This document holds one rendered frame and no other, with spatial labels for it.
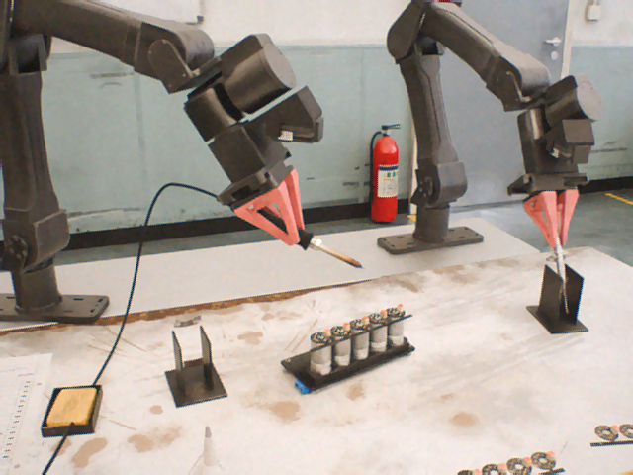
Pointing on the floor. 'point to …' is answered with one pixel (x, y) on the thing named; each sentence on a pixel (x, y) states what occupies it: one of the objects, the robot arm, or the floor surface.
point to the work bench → (588, 355)
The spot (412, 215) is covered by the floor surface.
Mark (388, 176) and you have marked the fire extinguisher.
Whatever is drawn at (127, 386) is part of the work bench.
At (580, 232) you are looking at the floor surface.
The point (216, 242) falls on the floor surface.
